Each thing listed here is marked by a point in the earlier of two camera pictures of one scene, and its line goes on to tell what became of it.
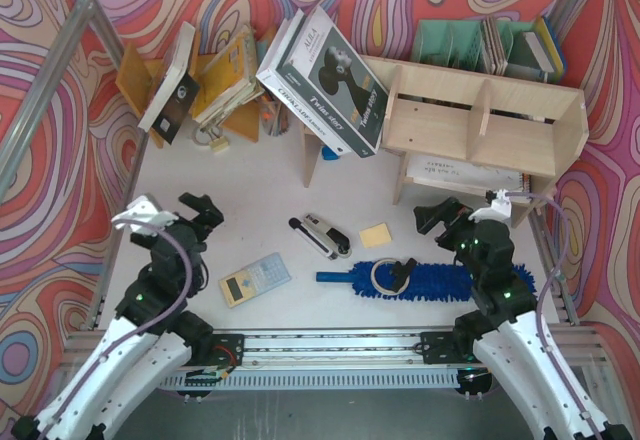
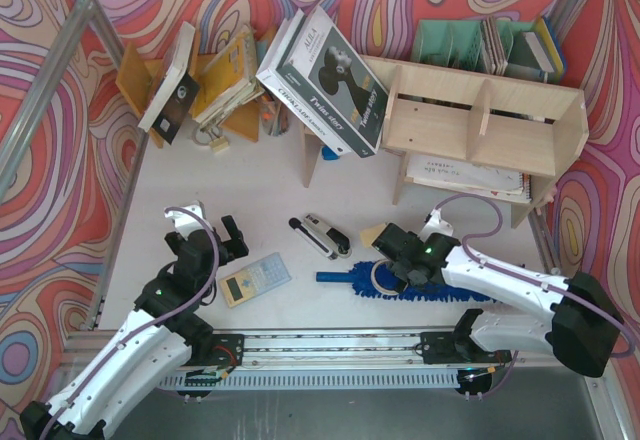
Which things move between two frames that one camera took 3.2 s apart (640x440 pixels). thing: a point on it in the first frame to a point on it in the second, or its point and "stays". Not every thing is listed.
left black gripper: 195,217 to 220,239
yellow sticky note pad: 375,234 stays
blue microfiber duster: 426,281 stays
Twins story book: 325,69 stays
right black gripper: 445,225 to 395,246
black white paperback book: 176,92 stays
